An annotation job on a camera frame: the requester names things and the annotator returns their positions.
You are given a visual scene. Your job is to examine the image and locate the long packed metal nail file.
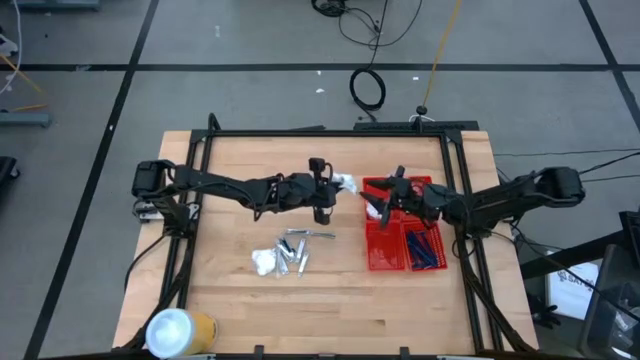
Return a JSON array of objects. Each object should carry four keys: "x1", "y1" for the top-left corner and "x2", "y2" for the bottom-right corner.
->
[{"x1": 284, "y1": 228, "x2": 337, "y2": 240}]

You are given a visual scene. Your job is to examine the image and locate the long black hanging cable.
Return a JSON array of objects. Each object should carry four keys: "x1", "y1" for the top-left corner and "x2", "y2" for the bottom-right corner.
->
[{"x1": 337, "y1": 0, "x2": 425, "y2": 71}]

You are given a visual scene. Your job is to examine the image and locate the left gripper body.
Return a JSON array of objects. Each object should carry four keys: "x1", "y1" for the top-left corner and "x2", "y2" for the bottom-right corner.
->
[{"x1": 272, "y1": 157, "x2": 338, "y2": 226}]

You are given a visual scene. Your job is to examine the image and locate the black aluminium table frame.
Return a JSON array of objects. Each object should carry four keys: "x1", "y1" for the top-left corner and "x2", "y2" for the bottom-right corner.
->
[{"x1": 119, "y1": 112, "x2": 539, "y2": 360}]

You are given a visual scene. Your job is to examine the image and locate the black chair caster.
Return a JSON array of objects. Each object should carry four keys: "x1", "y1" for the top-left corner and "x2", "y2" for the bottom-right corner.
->
[{"x1": 529, "y1": 294, "x2": 564, "y2": 331}]

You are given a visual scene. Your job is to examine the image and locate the yellow floor cable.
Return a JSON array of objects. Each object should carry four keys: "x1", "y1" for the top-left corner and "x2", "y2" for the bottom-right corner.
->
[{"x1": 0, "y1": 52, "x2": 49, "y2": 112}]

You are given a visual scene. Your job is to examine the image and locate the white floor cable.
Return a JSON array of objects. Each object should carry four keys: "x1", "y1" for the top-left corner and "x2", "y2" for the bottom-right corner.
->
[{"x1": 0, "y1": 0, "x2": 25, "y2": 97}]

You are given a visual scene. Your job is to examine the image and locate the yellow hanging cable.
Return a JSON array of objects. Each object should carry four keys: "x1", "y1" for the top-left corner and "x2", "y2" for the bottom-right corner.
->
[{"x1": 421, "y1": 0, "x2": 464, "y2": 109}]

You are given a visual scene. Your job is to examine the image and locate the black floor object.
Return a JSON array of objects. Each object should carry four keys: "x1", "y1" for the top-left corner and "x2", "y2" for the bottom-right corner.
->
[{"x1": 0, "y1": 155, "x2": 21, "y2": 196}]

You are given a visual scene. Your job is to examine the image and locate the black cable bundle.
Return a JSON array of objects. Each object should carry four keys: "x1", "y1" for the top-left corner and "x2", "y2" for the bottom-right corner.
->
[{"x1": 309, "y1": 0, "x2": 350, "y2": 19}]

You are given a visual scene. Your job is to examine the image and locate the black slanted bar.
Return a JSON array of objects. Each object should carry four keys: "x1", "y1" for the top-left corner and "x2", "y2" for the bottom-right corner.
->
[{"x1": 519, "y1": 230, "x2": 626, "y2": 281}]

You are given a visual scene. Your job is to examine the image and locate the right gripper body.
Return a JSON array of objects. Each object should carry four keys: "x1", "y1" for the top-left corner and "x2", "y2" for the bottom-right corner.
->
[{"x1": 381, "y1": 165, "x2": 452, "y2": 231}]

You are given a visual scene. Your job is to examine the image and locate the black chair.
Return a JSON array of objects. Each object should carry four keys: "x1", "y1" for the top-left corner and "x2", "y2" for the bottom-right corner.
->
[{"x1": 578, "y1": 243, "x2": 640, "y2": 360}]

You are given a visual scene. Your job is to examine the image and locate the thin black floor cable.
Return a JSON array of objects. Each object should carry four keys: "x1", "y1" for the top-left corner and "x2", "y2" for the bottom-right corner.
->
[
  {"x1": 574, "y1": 151, "x2": 640, "y2": 184},
  {"x1": 492, "y1": 147, "x2": 640, "y2": 158}
]

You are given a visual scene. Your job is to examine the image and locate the white printed box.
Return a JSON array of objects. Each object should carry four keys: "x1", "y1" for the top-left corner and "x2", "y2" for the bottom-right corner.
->
[{"x1": 544, "y1": 262, "x2": 600, "y2": 321}]

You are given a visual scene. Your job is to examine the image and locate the coiled black floor cable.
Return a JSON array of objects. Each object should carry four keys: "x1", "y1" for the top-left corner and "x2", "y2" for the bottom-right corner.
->
[{"x1": 348, "y1": 67, "x2": 387, "y2": 112}]

